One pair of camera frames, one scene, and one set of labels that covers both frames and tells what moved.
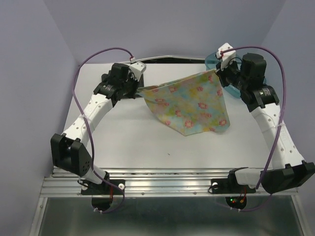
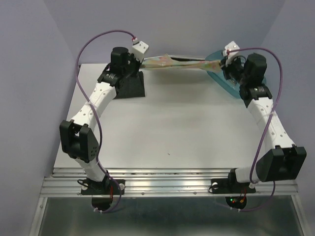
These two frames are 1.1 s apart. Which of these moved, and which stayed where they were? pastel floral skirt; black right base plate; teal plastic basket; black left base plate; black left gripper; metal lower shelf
Moved: pastel floral skirt; black left gripper
Stayed: metal lower shelf; teal plastic basket; black right base plate; black left base plate
